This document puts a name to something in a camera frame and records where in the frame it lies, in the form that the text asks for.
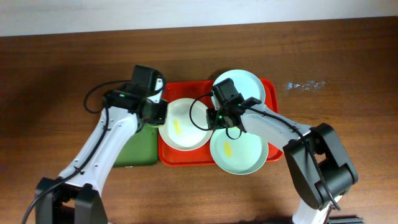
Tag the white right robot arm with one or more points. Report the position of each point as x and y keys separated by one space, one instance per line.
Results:
x=320 y=167

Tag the white plate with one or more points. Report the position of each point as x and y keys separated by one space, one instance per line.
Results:
x=179 y=132

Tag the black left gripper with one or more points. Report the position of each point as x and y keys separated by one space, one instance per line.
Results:
x=154 y=112

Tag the green tray with black rim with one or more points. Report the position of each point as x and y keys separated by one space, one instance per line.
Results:
x=140 y=149

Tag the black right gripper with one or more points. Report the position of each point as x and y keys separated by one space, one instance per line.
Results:
x=214 y=118

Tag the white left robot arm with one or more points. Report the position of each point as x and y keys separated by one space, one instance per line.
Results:
x=75 y=195

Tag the red plastic tray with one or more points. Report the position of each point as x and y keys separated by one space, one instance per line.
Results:
x=193 y=89

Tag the light blue plate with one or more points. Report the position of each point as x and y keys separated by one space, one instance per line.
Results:
x=242 y=156
x=245 y=83

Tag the green and yellow sponge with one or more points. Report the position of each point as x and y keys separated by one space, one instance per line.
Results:
x=155 y=125

